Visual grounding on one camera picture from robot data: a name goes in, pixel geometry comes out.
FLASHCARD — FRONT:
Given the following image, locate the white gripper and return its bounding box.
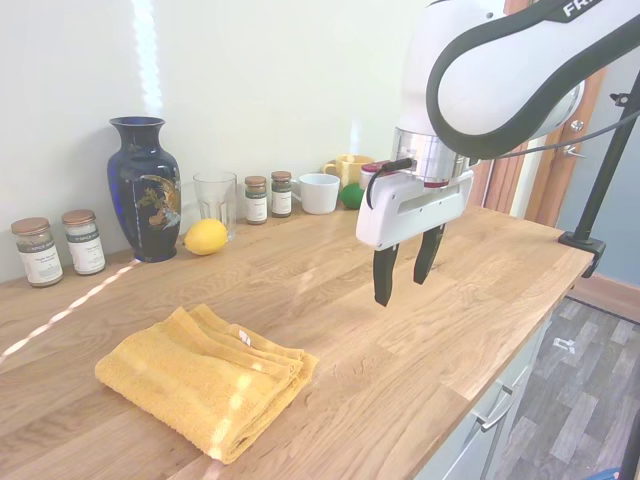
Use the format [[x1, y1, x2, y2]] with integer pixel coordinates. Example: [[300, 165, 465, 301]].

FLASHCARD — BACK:
[[355, 167, 475, 308]]

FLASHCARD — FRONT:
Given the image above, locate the white ceramic mug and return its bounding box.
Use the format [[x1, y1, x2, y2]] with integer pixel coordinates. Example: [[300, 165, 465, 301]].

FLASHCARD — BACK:
[[289, 173, 342, 216]]

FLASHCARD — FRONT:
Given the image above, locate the yellow ceramic mug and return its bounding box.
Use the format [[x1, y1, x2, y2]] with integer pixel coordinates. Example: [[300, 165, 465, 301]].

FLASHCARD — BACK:
[[321, 154, 376, 191]]

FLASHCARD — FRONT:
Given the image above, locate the yellow lemon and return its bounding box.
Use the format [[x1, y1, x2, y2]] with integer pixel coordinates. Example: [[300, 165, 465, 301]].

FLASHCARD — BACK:
[[181, 218, 229, 257]]

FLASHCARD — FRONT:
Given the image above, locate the clear drinking glass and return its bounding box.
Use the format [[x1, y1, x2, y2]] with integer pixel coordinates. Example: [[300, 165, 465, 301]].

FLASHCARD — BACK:
[[192, 171, 238, 242]]

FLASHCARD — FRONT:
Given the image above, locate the dark blue painted vase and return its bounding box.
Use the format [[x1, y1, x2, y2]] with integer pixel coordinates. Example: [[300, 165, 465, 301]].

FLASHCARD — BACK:
[[106, 116, 182, 263]]

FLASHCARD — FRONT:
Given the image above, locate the copper lid spice jar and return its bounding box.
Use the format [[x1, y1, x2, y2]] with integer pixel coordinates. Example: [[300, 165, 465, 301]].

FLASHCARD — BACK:
[[61, 209, 107, 276], [10, 216, 65, 289]]

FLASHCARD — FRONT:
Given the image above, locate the black clamp camera stand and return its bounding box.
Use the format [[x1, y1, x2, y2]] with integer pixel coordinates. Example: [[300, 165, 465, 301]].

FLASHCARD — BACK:
[[558, 84, 640, 279]]

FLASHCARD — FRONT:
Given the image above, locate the green lime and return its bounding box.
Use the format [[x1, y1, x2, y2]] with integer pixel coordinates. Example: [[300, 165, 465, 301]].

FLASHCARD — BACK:
[[339, 182, 365, 210]]

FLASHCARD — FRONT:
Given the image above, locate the yellow towel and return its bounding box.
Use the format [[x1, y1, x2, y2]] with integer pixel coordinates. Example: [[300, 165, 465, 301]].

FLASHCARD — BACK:
[[94, 303, 320, 465]]

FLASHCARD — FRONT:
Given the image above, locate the small brown lid spice jar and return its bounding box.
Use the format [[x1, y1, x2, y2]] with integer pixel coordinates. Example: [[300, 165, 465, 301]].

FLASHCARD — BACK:
[[244, 175, 269, 226], [270, 170, 293, 219]]

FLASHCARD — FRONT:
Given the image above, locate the white counter cabinet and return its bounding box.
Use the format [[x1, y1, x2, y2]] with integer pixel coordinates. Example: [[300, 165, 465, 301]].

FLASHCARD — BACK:
[[414, 319, 554, 480]]

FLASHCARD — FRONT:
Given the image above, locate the brown wooden door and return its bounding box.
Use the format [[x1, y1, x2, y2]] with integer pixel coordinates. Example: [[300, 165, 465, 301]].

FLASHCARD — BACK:
[[482, 0, 609, 229]]

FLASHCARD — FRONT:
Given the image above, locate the silver drawer pull handle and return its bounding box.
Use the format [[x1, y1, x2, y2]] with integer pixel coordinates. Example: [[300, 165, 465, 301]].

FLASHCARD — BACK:
[[477, 387, 514, 432]]

